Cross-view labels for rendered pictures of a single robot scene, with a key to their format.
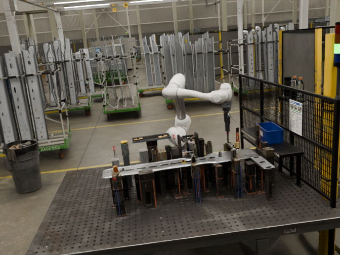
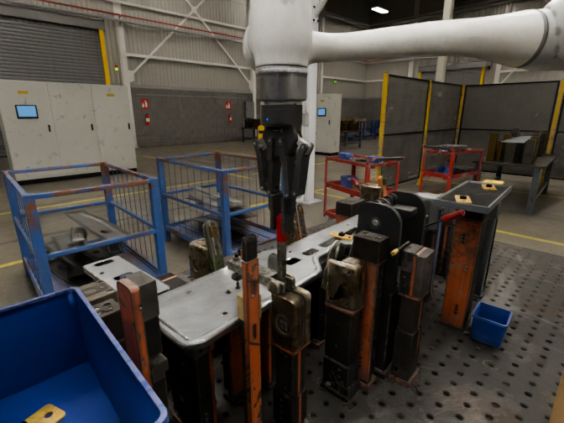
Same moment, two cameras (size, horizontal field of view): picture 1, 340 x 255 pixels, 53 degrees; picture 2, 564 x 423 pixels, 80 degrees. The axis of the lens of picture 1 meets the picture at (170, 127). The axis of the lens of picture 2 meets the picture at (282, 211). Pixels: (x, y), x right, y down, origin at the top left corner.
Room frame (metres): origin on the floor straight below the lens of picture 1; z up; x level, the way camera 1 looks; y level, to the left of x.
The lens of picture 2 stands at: (3.53, -0.93, 1.40)
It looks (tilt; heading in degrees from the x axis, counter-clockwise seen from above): 16 degrees down; 140
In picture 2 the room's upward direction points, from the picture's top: straight up
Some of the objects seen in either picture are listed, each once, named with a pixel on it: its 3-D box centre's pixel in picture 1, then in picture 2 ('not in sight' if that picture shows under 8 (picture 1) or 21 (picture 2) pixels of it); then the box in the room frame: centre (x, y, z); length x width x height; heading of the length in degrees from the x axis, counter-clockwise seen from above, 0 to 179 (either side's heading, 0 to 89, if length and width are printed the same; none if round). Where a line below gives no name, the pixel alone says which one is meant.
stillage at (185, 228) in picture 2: not in sight; (221, 203); (0.48, 0.79, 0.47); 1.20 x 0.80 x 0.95; 6
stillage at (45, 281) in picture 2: not in sight; (85, 232); (0.53, -0.51, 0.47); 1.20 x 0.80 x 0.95; 3
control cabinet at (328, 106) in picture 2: not in sight; (326, 117); (-4.61, 7.83, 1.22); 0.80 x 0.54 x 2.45; 5
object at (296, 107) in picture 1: (296, 117); not in sight; (2.89, -1.11, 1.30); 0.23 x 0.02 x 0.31; 9
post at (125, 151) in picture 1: (127, 165); (482, 242); (3.09, 0.44, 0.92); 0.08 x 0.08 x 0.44; 9
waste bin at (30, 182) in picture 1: (25, 166); not in sight; (4.88, 2.23, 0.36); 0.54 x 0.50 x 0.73; 4
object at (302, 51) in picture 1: (298, 98); not in sight; (4.95, -1.93, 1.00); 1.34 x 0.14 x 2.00; 4
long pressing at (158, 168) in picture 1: (181, 162); (342, 235); (2.82, -0.07, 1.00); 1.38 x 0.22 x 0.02; 99
